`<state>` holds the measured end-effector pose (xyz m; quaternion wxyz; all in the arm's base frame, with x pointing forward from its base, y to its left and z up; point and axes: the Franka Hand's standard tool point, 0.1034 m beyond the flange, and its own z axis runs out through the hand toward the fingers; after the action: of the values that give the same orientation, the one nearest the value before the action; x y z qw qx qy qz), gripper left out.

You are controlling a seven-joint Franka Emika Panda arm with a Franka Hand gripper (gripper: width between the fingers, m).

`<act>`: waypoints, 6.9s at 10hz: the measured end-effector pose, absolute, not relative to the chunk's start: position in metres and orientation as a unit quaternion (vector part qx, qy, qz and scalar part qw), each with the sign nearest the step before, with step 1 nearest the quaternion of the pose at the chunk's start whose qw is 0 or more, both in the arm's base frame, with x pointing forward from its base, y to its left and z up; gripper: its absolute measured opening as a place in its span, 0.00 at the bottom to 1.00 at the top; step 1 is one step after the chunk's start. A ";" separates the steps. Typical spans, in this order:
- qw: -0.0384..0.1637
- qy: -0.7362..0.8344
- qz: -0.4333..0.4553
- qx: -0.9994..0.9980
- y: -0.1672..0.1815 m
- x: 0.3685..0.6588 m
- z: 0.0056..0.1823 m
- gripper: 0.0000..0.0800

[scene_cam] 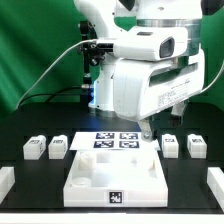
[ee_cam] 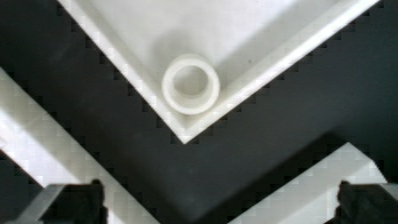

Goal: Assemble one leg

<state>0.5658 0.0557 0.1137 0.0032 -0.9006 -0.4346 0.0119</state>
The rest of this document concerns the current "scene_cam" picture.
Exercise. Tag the white sheet with tags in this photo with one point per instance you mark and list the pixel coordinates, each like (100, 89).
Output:
(111, 141)

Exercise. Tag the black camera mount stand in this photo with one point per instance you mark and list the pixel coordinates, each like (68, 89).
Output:
(87, 63)

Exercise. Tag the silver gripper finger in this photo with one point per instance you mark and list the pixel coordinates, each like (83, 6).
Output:
(146, 132)

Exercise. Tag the white square tabletop part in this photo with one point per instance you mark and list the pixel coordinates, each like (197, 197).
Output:
(111, 178)

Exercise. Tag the white left obstacle block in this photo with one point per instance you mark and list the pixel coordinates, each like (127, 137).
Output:
(7, 180)

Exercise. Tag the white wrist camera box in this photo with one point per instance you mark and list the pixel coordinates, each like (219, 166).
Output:
(145, 43)

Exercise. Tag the white obstacle block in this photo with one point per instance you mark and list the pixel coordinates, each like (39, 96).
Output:
(7, 180)
(215, 181)

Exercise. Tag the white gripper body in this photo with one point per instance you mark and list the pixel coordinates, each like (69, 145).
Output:
(142, 89)

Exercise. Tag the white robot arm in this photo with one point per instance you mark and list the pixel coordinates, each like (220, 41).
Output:
(113, 18)

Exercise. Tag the white right obstacle block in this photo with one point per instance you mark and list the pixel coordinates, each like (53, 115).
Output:
(215, 181)

